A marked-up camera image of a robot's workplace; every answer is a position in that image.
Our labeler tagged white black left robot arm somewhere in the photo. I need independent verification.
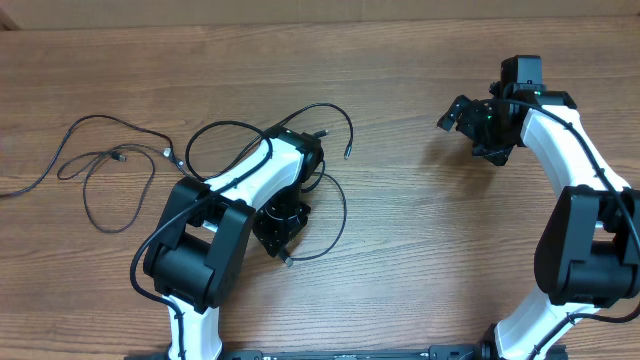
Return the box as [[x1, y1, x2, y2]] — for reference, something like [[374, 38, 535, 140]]
[[130, 126, 324, 359]]

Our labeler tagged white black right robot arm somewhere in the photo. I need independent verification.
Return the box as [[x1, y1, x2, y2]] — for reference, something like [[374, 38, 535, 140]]
[[437, 55, 639, 359]]

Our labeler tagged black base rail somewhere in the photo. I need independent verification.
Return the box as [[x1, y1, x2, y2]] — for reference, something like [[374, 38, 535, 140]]
[[124, 342, 569, 360]]

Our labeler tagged thin black USB-C cable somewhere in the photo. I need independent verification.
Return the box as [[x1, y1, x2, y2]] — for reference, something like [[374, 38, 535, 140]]
[[0, 102, 355, 200]]

